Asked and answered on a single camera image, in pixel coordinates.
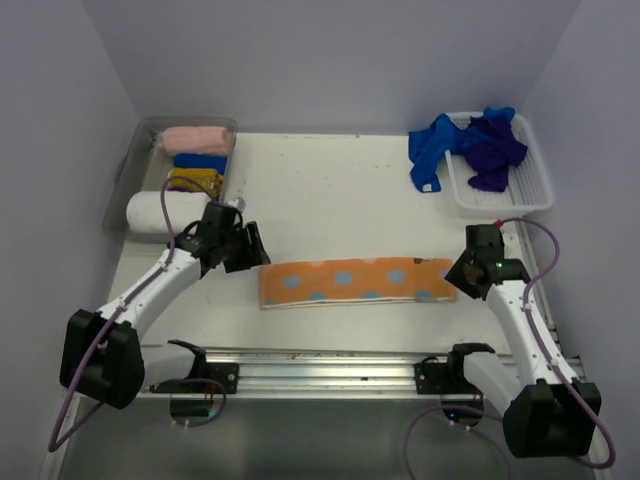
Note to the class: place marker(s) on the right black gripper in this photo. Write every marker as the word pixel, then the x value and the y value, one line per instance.
pixel 455 277

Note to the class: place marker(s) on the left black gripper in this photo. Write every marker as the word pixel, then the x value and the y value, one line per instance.
pixel 259 257

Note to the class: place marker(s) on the orange polka dot towel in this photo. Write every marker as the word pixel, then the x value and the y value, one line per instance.
pixel 352 281

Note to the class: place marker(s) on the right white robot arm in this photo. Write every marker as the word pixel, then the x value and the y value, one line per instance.
pixel 546 410

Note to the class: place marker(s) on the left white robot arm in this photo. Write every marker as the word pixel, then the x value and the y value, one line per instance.
pixel 103 357

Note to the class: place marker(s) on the white plastic basket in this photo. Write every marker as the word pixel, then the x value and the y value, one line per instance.
pixel 529 188

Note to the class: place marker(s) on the yellow rolled towel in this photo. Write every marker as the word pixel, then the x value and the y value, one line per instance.
pixel 193 179

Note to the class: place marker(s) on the purple towel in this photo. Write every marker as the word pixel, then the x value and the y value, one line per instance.
pixel 490 149

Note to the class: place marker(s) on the white rolled towel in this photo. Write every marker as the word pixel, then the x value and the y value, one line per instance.
pixel 145 217

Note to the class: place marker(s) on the blue rolled towel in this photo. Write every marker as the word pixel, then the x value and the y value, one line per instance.
pixel 200 161

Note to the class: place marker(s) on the pink rolled towel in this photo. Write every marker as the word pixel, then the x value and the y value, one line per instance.
pixel 212 140

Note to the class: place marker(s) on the grey plastic tray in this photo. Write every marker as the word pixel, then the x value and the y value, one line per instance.
pixel 145 167

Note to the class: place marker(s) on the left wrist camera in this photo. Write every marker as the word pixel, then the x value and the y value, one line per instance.
pixel 238 203

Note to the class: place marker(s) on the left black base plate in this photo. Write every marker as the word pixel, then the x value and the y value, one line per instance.
pixel 225 373

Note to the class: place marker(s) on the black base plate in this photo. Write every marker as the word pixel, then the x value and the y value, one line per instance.
pixel 433 376
pixel 225 373

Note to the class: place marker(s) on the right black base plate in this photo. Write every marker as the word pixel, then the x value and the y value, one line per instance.
pixel 433 376

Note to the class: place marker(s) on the aluminium mounting rail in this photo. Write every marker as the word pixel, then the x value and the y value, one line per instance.
pixel 326 375

